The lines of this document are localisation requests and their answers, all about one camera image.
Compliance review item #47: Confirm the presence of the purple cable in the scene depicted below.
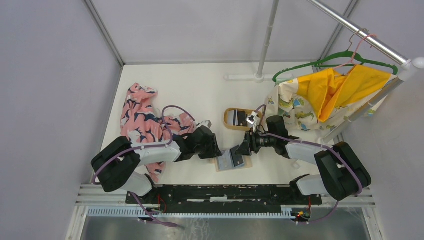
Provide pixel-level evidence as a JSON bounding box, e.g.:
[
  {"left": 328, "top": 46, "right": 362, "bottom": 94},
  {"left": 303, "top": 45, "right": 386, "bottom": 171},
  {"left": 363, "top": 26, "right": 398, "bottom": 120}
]
[
  {"left": 91, "top": 105, "right": 200, "bottom": 229},
  {"left": 255, "top": 104, "right": 365, "bottom": 225}
]

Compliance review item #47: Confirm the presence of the green clothes hanger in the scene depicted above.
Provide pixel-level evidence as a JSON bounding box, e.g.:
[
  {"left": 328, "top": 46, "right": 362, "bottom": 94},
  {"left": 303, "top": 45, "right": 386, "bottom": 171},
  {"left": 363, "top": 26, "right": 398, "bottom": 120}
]
[{"left": 272, "top": 50, "right": 400, "bottom": 84}]

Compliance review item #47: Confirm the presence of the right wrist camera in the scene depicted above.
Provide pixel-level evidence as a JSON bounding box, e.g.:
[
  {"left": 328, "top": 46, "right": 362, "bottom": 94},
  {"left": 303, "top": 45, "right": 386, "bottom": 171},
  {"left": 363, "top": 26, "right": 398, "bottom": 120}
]
[{"left": 246, "top": 111, "right": 260, "bottom": 127}]

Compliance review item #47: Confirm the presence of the black VIP credit card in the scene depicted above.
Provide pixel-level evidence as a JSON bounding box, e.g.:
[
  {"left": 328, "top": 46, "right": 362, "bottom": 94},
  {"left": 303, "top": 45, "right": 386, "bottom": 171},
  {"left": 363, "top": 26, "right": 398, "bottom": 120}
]
[{"left": 230, "top": 146, "right": 246, "bottom": 169}]

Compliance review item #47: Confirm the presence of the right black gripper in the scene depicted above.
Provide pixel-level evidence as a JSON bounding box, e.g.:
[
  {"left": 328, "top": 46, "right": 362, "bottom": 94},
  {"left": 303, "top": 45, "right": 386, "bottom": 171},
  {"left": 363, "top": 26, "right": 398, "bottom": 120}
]
[{"left": 234, "top": 127, "right": 276, "bottom": 157}]

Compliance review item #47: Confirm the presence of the pink patterned garment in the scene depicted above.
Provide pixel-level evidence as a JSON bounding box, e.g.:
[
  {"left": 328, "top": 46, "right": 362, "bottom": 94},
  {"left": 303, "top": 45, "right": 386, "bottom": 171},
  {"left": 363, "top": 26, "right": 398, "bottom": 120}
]
[{"left": 119, "top": 82, "right": 197, "bottom": 184}]

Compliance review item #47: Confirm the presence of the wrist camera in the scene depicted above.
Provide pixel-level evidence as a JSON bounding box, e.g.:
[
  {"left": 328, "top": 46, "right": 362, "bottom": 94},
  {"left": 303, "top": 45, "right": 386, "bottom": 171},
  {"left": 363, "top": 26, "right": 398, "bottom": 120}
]
[
  {"left": 246, "top": 111, "right": 260, "bottom": 127},
  {"left": 196, "top": 120, "right": 212, "bottom": 130}
]

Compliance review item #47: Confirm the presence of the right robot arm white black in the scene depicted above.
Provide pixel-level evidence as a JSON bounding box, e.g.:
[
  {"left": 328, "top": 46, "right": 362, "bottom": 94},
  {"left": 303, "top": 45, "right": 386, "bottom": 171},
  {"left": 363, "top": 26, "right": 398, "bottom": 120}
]
[{"left": 235, "top": 115, "right": 372, "bottom": 204}]

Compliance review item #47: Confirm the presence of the white rack pole with base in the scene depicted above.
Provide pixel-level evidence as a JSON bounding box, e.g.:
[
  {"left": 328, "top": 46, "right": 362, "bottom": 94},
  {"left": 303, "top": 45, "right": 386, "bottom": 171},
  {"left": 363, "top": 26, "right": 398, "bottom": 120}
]
[{"left": 223, "top": 0, "right": 280, "bottom": 83}]

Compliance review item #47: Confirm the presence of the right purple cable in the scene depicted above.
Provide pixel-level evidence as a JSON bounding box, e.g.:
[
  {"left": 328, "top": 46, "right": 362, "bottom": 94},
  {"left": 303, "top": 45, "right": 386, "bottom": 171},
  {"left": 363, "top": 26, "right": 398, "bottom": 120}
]
[{"left": 255, "top": 104, "right": 365, "bottom": 225}]

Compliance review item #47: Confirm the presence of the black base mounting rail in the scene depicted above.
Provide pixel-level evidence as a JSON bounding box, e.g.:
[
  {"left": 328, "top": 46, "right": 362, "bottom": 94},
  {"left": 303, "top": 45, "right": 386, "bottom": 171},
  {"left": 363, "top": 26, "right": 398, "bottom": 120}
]
[{"left": 139, "top": 184, "right": 323, "bottom": 214}]

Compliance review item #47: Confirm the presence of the pink clothes hanger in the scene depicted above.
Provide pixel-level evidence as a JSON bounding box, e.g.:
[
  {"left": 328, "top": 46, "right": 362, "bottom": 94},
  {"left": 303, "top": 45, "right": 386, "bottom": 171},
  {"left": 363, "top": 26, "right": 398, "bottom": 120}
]
[{"left": 334, "top": 28, "right": 377, "bottom": 69}]

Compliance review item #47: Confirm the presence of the yellow dinosaur print garment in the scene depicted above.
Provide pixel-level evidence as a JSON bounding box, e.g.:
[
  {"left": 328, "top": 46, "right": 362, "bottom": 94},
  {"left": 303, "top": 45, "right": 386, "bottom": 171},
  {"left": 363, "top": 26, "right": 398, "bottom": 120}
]
[{"left": 265, "top": 65, "right": 396, "bottom": 131}]

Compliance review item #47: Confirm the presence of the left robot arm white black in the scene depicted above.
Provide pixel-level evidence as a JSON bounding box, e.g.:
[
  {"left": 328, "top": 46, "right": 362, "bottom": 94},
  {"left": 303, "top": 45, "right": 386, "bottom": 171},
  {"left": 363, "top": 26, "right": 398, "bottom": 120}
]
[{"left": 91, "top": 125, "right": 222, "bottom": 204}]

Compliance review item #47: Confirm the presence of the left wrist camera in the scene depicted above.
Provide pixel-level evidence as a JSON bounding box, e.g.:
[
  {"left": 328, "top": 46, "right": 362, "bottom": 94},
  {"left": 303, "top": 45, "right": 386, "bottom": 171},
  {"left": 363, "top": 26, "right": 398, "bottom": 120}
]
[{"left": 196, "top": 120, "right": 212, "bottom": 130}]

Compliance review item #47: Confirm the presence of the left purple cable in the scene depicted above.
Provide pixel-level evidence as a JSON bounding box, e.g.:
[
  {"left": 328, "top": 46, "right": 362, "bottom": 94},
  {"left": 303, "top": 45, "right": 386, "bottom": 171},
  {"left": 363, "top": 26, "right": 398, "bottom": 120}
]
[{"left": 91, "top": 105, "right": 200, "bottom": 229}]

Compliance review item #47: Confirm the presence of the oval wooden card tray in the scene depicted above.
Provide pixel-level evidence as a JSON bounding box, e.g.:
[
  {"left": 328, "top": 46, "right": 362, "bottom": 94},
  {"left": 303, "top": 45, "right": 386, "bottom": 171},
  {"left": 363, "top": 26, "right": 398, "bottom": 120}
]
[{"left": 223, "top": 108, "right": 254, "bottom": 132}]

